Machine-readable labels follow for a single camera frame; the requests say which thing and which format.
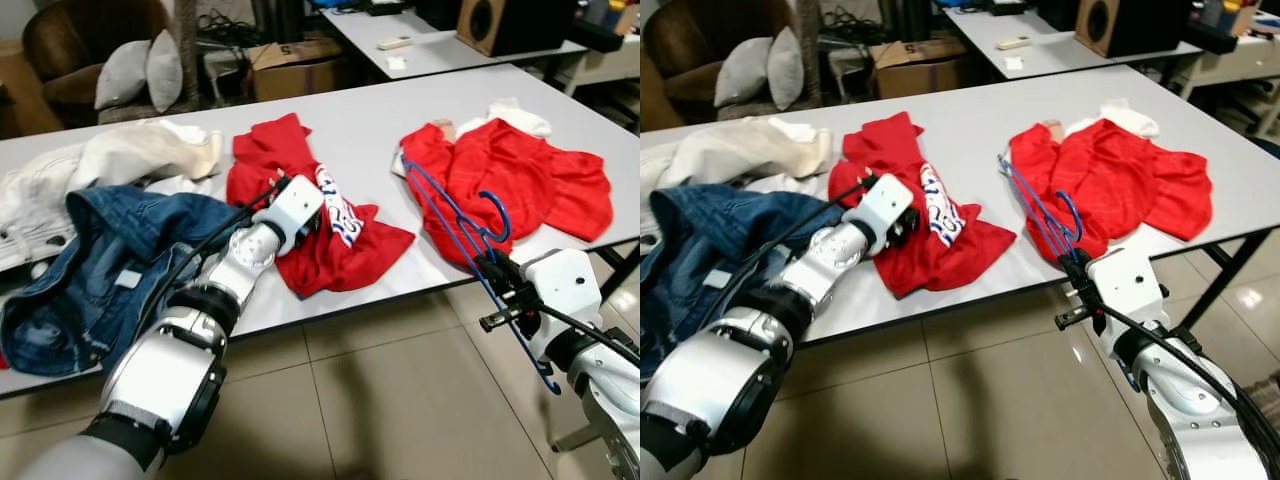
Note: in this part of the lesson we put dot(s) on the white remote control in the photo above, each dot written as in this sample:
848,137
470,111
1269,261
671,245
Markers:
1014,43
394,43

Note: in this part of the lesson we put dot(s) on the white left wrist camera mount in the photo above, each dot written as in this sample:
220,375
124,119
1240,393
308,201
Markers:
885,208
295,208

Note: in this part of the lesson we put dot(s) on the black box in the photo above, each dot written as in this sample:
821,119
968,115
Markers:
437,12
1055,12

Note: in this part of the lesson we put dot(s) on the white low bench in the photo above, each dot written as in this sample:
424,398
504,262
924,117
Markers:
610,68
1240,65

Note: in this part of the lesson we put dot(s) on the black flat device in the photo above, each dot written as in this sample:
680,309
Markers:
1212,38
597,37

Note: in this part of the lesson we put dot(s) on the white garment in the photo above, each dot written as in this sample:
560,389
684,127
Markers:
520,118
1125,118

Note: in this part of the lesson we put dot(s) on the plain red garment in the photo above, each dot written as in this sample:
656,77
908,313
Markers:
1120,175
520,180

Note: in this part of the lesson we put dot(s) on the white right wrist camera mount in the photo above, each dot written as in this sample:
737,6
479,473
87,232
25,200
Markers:
1130,280
565,285

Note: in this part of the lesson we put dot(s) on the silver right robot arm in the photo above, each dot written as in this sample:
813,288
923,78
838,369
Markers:
605,400
1190,420

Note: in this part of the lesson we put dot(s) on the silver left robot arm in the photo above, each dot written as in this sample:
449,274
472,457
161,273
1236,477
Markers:
165,370
730,380

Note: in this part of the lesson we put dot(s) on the red sweater with white print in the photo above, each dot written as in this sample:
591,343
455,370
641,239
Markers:
270,190
880,190

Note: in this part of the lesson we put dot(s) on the white paper sheet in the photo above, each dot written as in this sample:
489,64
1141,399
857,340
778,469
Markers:
1016,63
396,63

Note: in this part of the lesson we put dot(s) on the cream jacket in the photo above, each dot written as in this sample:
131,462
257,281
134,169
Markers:
740,150
130,155

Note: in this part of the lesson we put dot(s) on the black table leg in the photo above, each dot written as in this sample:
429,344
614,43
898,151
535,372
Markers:
1228,275
618,270

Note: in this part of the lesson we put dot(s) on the brown armchair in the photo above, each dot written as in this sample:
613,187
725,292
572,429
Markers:
75,40
700,40

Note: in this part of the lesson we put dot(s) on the grey carpeted post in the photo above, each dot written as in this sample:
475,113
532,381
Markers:
808,50
186,50

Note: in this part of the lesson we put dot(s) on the plain cardboard box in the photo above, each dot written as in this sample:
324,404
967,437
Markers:
300,75
920,75

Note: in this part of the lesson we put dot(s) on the wooden speaker box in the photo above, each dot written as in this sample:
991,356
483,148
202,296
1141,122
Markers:
1140,25
520,25

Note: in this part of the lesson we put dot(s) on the blue denim jacket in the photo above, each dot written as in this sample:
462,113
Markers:
110,270
700,260

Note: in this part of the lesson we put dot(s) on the colourful plastic toy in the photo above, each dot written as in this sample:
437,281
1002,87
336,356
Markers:
1228,15
612,15

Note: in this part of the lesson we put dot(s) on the blue plastic basin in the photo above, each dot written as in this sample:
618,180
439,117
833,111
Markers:
340,4
960,4

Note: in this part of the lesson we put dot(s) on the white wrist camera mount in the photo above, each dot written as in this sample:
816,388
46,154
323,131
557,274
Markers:
295,208
565,285
1130,280
885,208

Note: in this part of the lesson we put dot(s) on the grey pillow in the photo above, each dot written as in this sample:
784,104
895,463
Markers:
120,75
163,70
740,72
784,68

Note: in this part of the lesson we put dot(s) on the white side table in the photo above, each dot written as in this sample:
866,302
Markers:
440,50
1060,50

